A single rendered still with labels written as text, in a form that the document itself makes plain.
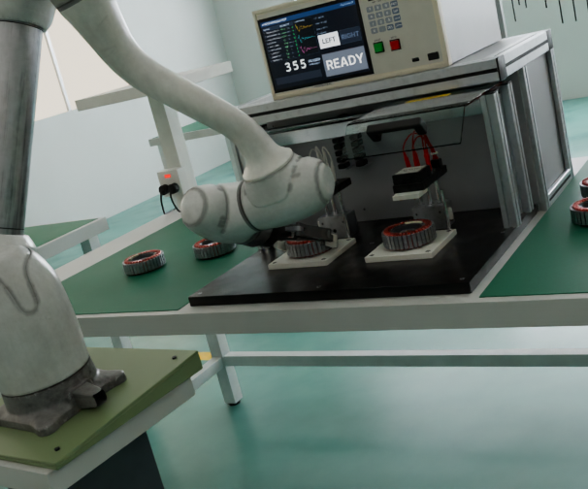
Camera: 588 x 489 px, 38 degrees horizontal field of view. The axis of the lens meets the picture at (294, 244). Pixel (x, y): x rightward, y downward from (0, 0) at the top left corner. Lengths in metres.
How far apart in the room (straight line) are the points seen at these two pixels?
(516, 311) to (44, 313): 0.78
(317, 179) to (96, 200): 6.34
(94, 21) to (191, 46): 7.69
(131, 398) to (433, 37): 0.95
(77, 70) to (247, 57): 2.34
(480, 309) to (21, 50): 0.92
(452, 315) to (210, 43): 8.09
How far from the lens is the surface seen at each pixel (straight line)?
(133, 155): 8.21
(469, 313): 1.53
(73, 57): 7.88
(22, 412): 1.47
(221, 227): 1.59
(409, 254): 1.74
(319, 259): 1.84
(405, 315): 1.57
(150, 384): 1.44
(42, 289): 1.41
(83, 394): 1.42
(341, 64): 1.92
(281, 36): 1.98
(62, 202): 7.51
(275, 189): 1.51
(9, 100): 1.61
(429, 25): 1.83
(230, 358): 3.11
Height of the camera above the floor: 1.28
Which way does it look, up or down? 14 degrees down
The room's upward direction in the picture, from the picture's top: 14 degrees counter-clockwise
